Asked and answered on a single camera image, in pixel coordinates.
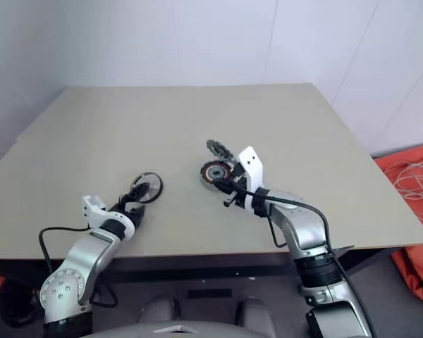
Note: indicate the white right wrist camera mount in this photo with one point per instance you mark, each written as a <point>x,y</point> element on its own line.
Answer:
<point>254,169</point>

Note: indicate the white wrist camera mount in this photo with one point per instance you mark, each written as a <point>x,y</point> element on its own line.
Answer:
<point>95,214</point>
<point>254,169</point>

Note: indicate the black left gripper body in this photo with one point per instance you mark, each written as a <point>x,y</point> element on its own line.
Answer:
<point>137,216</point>

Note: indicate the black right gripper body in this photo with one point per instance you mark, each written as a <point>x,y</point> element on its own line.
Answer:
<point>240,177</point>

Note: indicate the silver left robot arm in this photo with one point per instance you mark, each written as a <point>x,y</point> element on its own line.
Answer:
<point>81,257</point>

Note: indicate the dark spoked rotor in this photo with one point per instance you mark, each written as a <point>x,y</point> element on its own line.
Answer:
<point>219,149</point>

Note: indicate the orange cloth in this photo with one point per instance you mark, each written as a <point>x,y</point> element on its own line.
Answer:
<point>419,165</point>

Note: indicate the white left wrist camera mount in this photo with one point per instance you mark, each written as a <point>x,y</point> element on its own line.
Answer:
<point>95,214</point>

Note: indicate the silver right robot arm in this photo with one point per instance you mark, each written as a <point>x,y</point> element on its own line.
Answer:
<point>303,229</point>

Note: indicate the black bag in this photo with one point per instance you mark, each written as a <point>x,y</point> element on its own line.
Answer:
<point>17,304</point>

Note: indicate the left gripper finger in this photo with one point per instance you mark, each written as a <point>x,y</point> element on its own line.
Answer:
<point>135,192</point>
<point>140,199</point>

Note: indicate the silver robot torso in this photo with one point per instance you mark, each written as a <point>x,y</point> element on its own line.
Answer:
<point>204,329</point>

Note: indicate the grey rounded shape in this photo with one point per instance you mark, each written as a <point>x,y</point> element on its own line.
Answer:
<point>255,311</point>
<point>158,311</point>

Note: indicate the black table frame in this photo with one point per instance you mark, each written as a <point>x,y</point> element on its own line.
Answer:
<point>162,269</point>

